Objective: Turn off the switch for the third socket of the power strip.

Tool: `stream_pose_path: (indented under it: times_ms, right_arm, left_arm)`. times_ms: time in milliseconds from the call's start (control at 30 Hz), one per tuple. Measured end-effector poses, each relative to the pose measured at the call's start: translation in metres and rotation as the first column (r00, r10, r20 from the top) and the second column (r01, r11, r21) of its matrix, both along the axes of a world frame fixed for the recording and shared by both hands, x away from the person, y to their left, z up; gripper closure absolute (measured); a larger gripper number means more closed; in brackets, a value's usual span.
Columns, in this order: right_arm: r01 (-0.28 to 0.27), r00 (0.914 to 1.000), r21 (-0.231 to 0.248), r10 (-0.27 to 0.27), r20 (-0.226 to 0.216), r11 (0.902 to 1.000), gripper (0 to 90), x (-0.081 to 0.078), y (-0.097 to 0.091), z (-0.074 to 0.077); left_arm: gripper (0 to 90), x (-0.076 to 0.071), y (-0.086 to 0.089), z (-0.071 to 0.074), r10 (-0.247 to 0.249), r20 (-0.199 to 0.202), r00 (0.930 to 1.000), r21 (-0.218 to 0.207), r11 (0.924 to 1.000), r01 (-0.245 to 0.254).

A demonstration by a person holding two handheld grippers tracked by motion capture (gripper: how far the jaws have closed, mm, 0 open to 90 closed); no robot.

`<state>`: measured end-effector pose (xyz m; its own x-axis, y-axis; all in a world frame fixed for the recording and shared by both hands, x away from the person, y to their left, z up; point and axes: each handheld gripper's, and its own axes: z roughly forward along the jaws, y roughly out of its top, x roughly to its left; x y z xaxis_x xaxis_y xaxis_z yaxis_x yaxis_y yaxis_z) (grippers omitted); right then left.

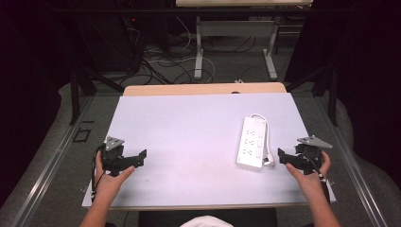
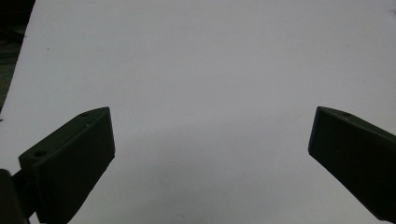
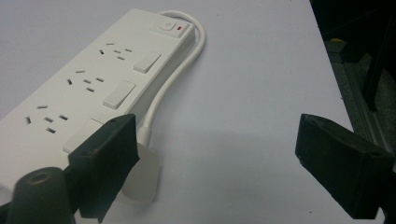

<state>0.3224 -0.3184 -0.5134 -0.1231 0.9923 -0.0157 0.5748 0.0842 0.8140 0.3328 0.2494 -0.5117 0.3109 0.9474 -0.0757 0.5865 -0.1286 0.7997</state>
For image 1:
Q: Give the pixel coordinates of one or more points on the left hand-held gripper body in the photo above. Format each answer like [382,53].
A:
[114,157]

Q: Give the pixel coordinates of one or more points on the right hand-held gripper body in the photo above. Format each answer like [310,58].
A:
[307,157]

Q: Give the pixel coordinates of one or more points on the person's right hand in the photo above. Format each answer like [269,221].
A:
[310,181]

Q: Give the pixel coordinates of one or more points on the person's left hand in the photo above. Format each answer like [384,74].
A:
[110,184]

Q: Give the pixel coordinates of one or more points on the white power strip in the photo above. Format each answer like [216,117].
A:
[250,142]

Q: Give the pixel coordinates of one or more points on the white table mat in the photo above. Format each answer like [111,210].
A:
[189,142]

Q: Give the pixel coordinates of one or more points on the black metal stand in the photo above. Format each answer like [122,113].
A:
[331,94]
[75,94]

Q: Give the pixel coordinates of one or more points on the wooden table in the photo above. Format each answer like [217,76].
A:
[189,89]

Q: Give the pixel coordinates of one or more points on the person's white clothing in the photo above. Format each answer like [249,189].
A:
[206,221]

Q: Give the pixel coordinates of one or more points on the white desk with metal legs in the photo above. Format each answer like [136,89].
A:
[233,28]

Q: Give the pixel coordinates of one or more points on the metal floor rail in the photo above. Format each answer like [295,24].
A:
[353,164]
[50,164]

